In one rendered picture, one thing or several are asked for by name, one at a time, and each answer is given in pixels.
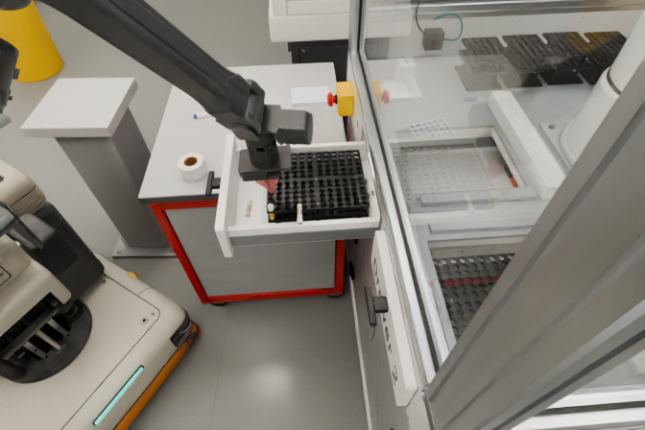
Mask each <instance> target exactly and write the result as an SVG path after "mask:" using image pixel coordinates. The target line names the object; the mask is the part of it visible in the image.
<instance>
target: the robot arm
mask: <svg viewBox="0 0 645 430"><path fill-rule="evenodd" d="M38 1H40V2H42V3H44V4H46V5H48V6H50V7H52V8H53V9H55V10H57V11H59V12H61V13H63V14H65V15H66V16H68V17H69V18H71V19H73V20H74V21H76V22H77V23H79V24H80V25H82V26H83V27H85V28H86V29H88V30H89V31H90V32H92V33H93V34H95V35H96V36H98V37H100V38H101V39H103V40H104V41H106V42H107V43H109V44H111V45H112V46H114V47H115V48H117V49H118V50H120V51H121V52H123V53H124V54H126V55H127V56H129V57H130V58H132V59H134V60H136V61H137V62H139V63H140V64H142V65H143V66H145V67H146V68H148V69H149V70H151V71H153V72H154V73H156V74H157V75H158V76H159V77H161V78H162V79H164V80H165V81H167V82H168V83H170V84H172V85H174V86H175V87H177V88H178V89H180V90H181V91H183V92H184V93H186V94H187V95H189V96H190V97H191V98H193V99H194V100H195V101H196V102H198V103H199V104H200V105H201V106H202V107H203V109H204V110H205V111H206V112H207V113H208V114H209V115H211V116H212V117H214V118H216V119H215V122H217V123H219V124H220V125H222V126H223V127H225V128H227V129H228V130H230V131H232V132H233V133H234V134H235V136H236V137H237V138H238V139H239V140H245V142H246V146H247V149H242V150H240V155H239V166H238V172H239V176H240V177H242V180H243V181H254V180H255V182H256V183H258V184H259V185H261V186H263V187H265V188H266V189H267V190H268V191H269V192H270V193H274V192H275V186H276V184H277V182H278V181H279V171H288V170H289V173H290V172H292V163H291V146H290V145H282V146H277V144H276V141H277V143H278V144H300V145H311V142H312V137H313V115H312V113H311V112H308V111H306V110H297V109H284V108H281V105H267V104H265V95H266V92H265V90H264V89H263V88H262V87H261V86H259V84H258V83H257V82H256V81H254V80H253V79H245V78H243V77H242V76H241V75H240V74H239V73H235V72H232V71H231V70H229V69H227V68H225V67H224V66H222V65H221V64H220V63H219V62H218V61H216V60H215V59H213V58H212V57H211V56H210V55H208V54H207V53H206V51H205V50H204V49H202V48H201V47H200V46H199V45H198V44H196V43H195V42H194V41H193V40H192V39H190V38H189V37H188V36H187V35H185V34H184V33H183V32H182V31H181V30H180V29H178V28H177V27H176V26H175V25H174V24H172V23H171V22H170V21H169V20H168V19H166V18H165V17H164V16H163V15H162V14H161V13H159V12H158V11H157V10H156V9H154V8H153V7H152V6H151V5H150V4H148V3H147V2H146V1H145V0H38ZM31 2H32V0H0V10H2V11H17V10H22V9H24V8H26V7H28V6H29V5H30V4H31ZM18 57H19V51H18V50H17V48H16V47H14V46H13V45H12V44H10V43H9V42H7V41H6V40H5V39H3V38H1V37H0V114H2V113H3V111H4V108H5V107H6V106H7V102H8V100H9V101H11V100H12V96H10V95H11V90H10V87H11V83H12V79H14V80H17V79H18V76H19V72H20V69H17V68H15V67H16V64H17V60H18Z"/></svg>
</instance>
